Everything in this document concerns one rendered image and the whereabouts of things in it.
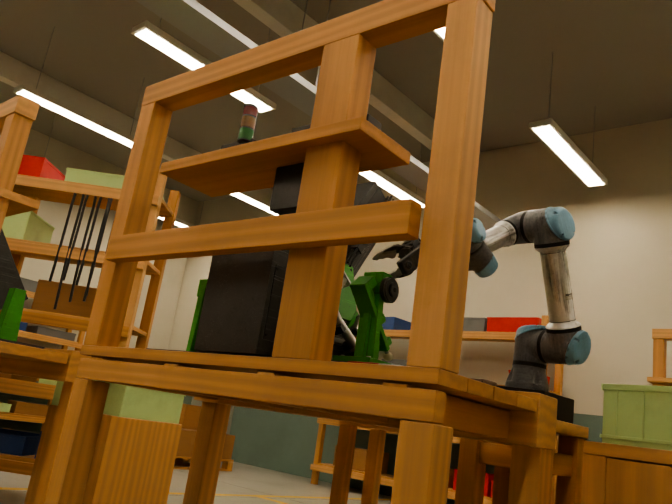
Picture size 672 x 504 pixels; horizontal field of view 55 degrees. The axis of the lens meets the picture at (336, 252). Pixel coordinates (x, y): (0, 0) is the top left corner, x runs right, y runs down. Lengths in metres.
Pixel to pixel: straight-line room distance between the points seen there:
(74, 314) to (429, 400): 3.58
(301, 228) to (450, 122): 0.48
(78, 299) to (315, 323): 3.22
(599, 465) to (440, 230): 0.86
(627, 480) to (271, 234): 1.18
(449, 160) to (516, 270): 6.73
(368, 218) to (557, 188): 6.92
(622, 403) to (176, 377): 1.31
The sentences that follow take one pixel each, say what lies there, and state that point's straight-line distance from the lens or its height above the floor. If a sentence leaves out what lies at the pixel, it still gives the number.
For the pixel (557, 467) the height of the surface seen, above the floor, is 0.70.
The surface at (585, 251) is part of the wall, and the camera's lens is 8.06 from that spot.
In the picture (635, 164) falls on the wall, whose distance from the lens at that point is 8.26.
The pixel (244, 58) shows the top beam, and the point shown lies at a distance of 2.39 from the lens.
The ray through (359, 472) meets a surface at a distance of 8.36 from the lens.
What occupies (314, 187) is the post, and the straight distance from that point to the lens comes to 1.87.
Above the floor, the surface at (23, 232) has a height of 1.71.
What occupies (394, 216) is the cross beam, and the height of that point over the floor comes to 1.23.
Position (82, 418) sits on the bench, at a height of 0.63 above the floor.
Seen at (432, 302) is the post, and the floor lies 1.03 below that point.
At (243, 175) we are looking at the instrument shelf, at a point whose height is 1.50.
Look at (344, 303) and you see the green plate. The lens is 2.19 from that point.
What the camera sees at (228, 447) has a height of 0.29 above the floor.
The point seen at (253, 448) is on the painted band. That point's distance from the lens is 10.49.
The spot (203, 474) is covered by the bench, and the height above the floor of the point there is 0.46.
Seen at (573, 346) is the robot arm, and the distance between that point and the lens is 2.31.
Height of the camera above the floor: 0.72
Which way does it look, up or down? 15 degrees up
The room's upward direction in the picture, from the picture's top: 9 degrees clockwise
